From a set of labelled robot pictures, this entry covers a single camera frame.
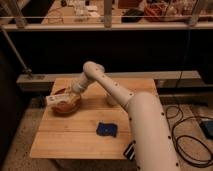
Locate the brown ceramic bowl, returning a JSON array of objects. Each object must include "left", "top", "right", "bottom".
[{"left": 51, "top": 88, "right": 81, "bottom": 115}]

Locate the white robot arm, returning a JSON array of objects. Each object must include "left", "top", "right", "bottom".
[{"left": 72, "top": 61, "right": 181, "bottom": 171}]

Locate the wooden table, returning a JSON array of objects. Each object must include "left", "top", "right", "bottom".
[{"left": 30, "top": 83, "right": 132, "bottom": 159}]

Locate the metal diagonal rod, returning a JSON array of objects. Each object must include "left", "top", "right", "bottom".
[{"left": 1, "top": 26, "right": 33, "bottom": 78}]

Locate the blue crumpled cloth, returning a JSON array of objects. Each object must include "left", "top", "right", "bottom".
[{"left": 96, "top": 122, "right": 118, "bottom": 137}]

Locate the black rectangular box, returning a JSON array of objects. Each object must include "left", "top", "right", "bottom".
[{"left": 123, "top": 142, "right": 135, "bottom": 161}]

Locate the dark power adapter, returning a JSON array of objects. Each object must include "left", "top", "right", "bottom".
[{"left": 200, "top": 120, "right": 213, "bottom": 140}]

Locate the grey metal rail frame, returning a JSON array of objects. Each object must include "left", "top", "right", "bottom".
[{"left": 0, "top": 0, "right": 213, "bottom": 31}]

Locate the black floor cable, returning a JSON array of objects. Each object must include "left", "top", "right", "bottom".
[{"left": 164, "top": 96, "right": 213, "bottom": 169}]

